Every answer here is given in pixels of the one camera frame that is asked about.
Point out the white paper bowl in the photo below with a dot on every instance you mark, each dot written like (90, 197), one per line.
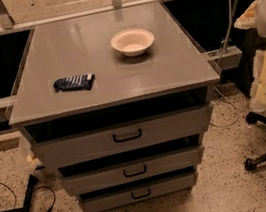
(132, 42)

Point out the blue striped snack packet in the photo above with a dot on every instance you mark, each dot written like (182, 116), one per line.
(75, 83)

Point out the grey middle drawer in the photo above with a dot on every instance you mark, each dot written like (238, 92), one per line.
(132, 171)

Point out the grey bottom drawer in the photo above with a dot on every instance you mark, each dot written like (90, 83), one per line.
(140, 193)

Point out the grey top drawer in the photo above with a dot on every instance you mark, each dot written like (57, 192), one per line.
(123, 137)

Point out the grey drawer cabinet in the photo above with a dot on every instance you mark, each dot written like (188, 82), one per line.
(171, 75)

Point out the grey drawer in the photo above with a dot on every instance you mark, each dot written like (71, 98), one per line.
(123, 137)
(132, 171)
(140, 193)

